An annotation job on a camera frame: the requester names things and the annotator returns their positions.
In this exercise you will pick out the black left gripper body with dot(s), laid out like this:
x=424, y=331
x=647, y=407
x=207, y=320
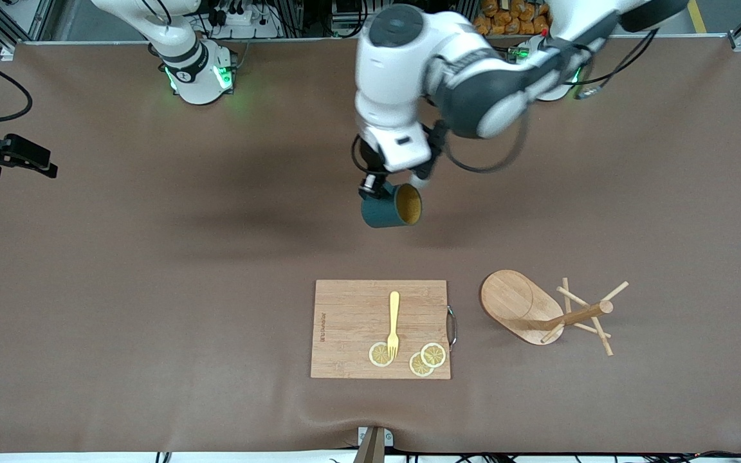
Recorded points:
x=372, y=177

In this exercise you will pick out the teal mug yellow inside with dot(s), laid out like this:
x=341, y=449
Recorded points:
x=380, y=215

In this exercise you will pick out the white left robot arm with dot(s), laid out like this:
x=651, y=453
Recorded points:
x=402, y=77

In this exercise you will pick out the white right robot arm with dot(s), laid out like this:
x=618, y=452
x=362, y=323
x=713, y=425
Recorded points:
x=190, y=64

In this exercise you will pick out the wooden mug tree rack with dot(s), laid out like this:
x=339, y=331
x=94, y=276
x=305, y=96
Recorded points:
x=512, y=302

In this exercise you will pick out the yellow plastic fork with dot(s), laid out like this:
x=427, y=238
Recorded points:
x=394, y=315

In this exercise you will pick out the grey control box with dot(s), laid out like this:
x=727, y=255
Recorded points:
x=345, y=13

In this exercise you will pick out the lemon slice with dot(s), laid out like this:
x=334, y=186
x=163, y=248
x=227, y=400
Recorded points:
x=435, y=355
x=418, y=368
x=377, y=355

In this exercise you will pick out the white power strip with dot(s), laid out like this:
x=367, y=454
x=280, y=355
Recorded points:
x=255, y=19

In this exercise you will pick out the pile of orange snack bags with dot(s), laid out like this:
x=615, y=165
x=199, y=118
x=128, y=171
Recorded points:
x=505, y=22

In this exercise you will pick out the felt table cover mat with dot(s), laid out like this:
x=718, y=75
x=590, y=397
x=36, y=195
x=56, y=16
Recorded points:
x=216, y=334

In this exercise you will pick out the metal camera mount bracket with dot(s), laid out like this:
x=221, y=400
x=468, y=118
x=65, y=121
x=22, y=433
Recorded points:
x=374, y=447

